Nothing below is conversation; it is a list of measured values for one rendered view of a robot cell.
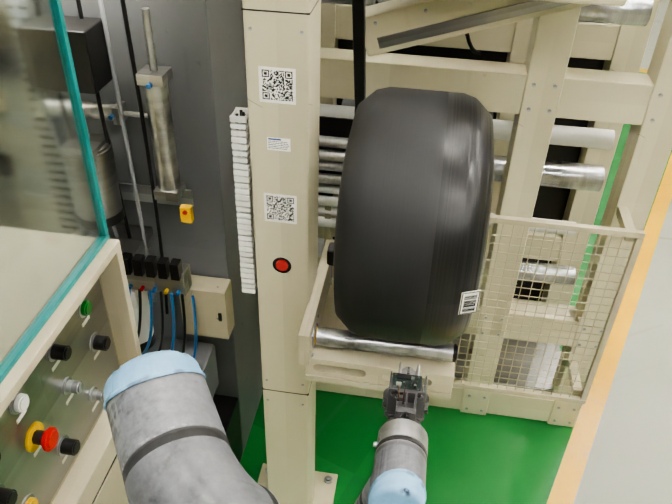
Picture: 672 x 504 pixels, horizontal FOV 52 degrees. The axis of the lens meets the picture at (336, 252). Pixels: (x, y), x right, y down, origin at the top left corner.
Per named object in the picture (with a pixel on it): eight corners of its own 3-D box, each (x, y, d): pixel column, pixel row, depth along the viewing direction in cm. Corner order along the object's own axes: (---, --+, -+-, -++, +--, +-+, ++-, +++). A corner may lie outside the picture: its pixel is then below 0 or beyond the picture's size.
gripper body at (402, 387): (429, 373, 131) (427, 416, 121) (424, 407, 136) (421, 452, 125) (389, 368, 132) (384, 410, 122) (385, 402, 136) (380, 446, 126)
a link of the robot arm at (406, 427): (424, 475, 122) (370, 467, 123) (425, 455, 126) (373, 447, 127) (430, 438, 117) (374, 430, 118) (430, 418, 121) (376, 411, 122)
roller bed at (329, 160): (290, 227, 204) (289, 136, 186) (300, 201, 216) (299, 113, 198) (356, 234, 202) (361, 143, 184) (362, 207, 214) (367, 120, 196)
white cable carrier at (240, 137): (241, 292, 171) (229, 116, 143) (246, 280, 175) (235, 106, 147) (259, 294, 171) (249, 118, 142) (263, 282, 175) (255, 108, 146)
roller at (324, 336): (310, 343, 164) (312, 324, 165) (312, 344, 169) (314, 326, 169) (456, 362, 160) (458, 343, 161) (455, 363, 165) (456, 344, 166)
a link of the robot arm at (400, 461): (356, 520, 111) (380, 482, 106) (365, 463, 122) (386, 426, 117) (409, 540, 112) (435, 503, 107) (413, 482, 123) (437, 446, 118)
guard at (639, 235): (321, 369, 240) (324, 200, 198) (322, 365, 241) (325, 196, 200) (584, 404, 230) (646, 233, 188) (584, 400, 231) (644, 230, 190)
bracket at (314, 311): (298, 365, 165) (297, 335, 159) (325, 266, 197) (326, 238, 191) (311, 366, 165) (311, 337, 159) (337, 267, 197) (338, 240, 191)
